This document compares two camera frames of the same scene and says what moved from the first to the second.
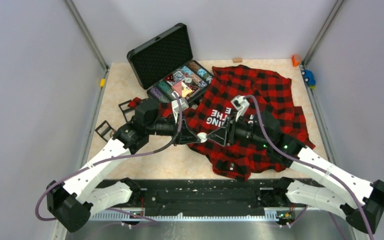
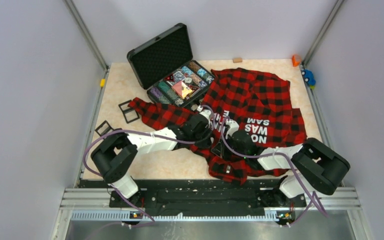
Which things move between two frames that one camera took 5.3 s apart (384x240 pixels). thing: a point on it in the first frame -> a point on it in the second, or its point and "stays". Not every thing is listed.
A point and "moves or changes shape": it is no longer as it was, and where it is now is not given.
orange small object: (295, 63) stays
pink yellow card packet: (182, 89) stays
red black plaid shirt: (267, 93) moves or changes shape
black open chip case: (163, 61) stays
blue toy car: (309, 76) stays
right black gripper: (219, 135) -> (220, 149)
